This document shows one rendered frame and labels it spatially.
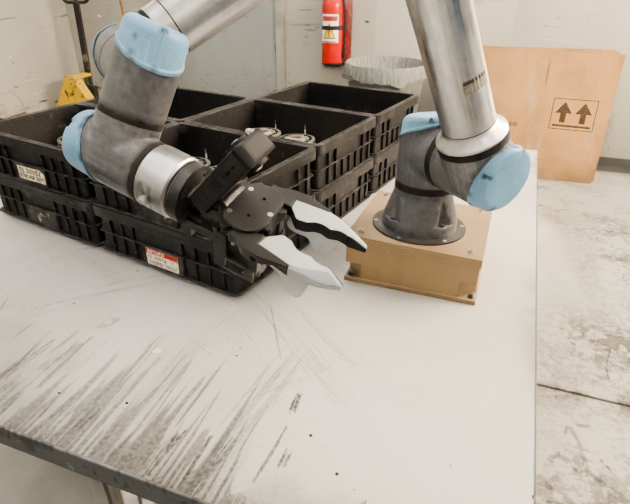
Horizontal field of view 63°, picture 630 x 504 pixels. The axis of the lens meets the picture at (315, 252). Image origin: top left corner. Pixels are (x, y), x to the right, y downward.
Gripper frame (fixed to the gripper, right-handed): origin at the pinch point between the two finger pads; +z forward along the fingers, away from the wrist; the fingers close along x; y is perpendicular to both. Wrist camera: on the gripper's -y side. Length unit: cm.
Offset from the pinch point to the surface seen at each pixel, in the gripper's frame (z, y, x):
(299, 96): -55, 57, -99
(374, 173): -18, 53, -75
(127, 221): -51, 42, -17
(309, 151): -25, 29, -45
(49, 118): -100, 53, -40
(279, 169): -26, 27, -34
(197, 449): -8.5, 31.6, 15.3
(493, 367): 23.8, 31.7, -19.5
